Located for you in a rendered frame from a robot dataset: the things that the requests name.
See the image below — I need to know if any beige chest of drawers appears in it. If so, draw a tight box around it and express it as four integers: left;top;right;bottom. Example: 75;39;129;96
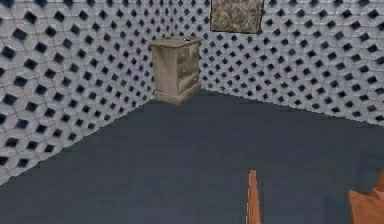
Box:
148;35;203;106

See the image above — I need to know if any framed mottled grey picture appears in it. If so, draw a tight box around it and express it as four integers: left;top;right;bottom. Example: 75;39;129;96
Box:
209;0;265;35

